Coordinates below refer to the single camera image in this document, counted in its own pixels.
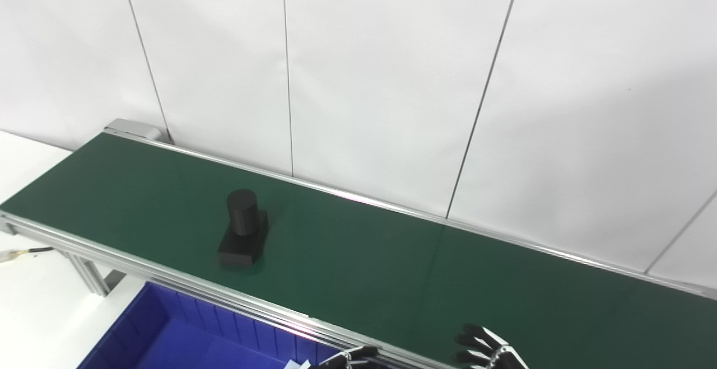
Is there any black cylinder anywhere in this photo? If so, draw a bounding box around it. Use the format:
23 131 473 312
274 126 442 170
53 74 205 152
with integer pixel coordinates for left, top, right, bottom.
217 189 269 268

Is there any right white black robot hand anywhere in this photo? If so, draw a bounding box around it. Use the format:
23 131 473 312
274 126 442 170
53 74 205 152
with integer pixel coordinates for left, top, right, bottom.
454 324 530 369

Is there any blue plastic bin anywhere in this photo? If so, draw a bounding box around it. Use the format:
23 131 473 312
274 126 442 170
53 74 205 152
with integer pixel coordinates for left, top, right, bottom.
76 282 342 369

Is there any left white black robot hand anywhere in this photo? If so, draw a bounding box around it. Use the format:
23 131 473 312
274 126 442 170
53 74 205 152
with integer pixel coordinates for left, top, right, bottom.
311 345 387 369

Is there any cable with yellow connector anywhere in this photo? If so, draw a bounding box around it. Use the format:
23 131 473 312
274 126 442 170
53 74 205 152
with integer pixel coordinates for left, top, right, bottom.
0 247 54 263

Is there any aluminium conveyor leg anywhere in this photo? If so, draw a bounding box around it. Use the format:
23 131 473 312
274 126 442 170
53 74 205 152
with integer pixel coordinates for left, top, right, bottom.
56 251 127 297

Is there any grey conveyor end cover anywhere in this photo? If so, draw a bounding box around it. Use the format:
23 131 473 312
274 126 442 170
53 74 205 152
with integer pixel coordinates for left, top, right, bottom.
104 118 171 144

